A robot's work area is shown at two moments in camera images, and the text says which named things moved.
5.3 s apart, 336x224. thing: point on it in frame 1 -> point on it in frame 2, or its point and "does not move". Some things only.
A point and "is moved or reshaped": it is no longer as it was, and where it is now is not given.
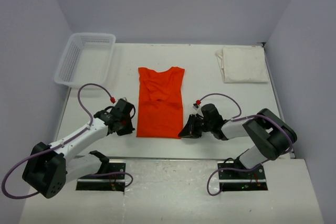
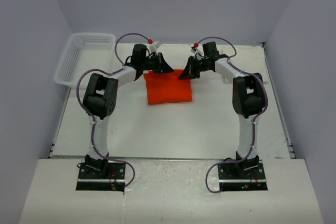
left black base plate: (95, 182) does not move
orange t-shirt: (160, 104) is moved or reshaped
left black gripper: (128, 130) -> (161, 66)
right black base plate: (236, 180) does not move
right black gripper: (190, 130) -> (190, 72)
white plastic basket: (86, 59) does not move
